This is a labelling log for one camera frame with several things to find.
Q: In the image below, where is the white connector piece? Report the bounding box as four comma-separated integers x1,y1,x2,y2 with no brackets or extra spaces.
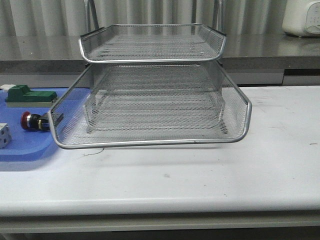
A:
0,84,15,92

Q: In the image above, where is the white appliance on counter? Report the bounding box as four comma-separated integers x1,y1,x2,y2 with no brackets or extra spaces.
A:
282,0,320,37

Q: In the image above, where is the silver metal rack frame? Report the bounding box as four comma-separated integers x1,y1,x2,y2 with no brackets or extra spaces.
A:
83,0,229,135

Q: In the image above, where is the thin stray wire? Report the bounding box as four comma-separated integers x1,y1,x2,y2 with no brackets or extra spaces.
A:
81,147,106,157

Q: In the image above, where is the silver mesh top tray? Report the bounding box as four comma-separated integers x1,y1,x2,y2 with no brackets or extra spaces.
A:
78,23,226,64

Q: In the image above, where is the white grey switch block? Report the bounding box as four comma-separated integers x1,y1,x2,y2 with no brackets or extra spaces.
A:
0,123,12,149

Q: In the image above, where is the green terminal block module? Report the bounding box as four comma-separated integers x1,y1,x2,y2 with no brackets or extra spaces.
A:
5,84,58,108

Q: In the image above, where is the red emergency stop button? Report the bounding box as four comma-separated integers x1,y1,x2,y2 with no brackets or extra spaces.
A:
20,111,51,132

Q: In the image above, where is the blue plastic tray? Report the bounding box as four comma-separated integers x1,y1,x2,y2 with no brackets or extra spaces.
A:
0,87,91,163

